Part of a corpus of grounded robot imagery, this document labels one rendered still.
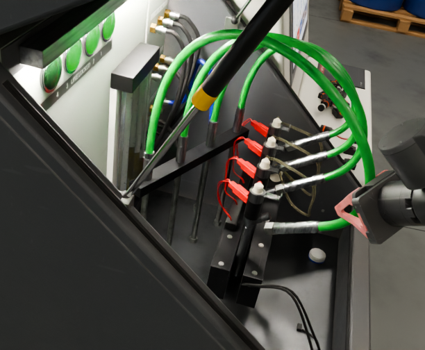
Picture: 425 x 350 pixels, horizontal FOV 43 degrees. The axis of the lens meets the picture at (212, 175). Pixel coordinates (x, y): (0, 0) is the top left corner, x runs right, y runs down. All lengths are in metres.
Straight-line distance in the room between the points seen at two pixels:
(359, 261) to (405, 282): 1.49
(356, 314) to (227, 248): 0.27
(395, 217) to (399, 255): 2.09
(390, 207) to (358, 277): 0.46
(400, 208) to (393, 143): 0.10
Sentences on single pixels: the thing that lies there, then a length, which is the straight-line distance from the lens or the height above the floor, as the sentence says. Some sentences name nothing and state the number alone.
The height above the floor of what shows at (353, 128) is 1.37.
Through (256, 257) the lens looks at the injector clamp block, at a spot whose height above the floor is 0.98.
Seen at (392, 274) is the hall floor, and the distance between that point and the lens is 2.65.
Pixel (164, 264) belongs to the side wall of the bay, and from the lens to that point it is 0.61.
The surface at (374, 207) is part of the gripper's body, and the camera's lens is 0.69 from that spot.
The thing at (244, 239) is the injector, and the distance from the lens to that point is 1.00.
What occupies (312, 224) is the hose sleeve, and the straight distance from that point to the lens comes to 0.81.
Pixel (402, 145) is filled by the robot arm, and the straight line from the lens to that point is 0.60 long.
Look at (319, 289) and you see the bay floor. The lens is 1.24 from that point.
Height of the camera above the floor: 1.70
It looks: 36 degrees down
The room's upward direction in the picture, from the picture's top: 10 degrees clockwise
